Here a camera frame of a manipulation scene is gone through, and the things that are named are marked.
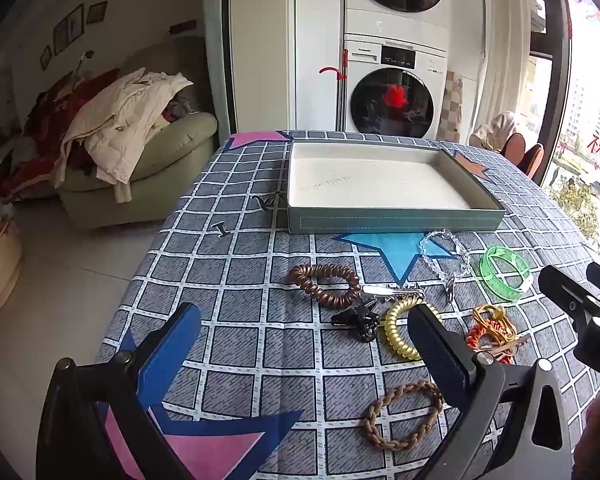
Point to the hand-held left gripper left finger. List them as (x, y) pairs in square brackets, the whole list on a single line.
[(172, 345)]

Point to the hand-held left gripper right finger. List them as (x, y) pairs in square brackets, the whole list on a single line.
[(435, 355)]

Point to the green translucent bangle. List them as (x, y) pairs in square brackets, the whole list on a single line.
[(502, 291)]

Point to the silver metal hair clip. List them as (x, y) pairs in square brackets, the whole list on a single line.
[(390, 290)]

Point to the black claw hair clip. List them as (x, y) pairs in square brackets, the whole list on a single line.
[(362, 320)]

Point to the teal tray with white inside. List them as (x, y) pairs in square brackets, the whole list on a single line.
[(380, 185)]

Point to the person's right forearm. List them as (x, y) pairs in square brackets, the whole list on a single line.
[(597, 425)]

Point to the grey checked star tablecloth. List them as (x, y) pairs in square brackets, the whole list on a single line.
[(260, 260)]

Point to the brown chair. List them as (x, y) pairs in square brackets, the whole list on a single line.
[(534, 160), (514, 147)]

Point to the beige bag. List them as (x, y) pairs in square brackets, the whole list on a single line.
[(497, 127)]

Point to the beige planter with red decoration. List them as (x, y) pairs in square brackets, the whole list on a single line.
[(0, 270)]

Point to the pale green sofa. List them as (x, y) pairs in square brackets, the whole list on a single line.
[(180, 135)]

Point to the checkered hanging cloth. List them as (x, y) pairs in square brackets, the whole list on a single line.
[(452, 105)]

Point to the cream jacket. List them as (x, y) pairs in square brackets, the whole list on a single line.
[(115, 125)]

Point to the red blanket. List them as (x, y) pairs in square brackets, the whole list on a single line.
[(50, 115)]

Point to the white curtain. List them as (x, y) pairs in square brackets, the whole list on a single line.
[(510, 35)]

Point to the white washing machine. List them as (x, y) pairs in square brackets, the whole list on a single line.
[(370, 60)]

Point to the white cabinet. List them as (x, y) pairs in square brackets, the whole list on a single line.
[(280, 35)]

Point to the white tumble dryer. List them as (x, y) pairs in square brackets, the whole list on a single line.
[(365, 15)]

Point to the dark window frame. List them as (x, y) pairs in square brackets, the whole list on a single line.
[(555, 60)]

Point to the small picture frame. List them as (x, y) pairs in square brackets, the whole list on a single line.
[(46, 57), (96, 11)]

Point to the tall picture frame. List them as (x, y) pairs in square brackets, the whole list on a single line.
[(75, 20), (61, 36)]

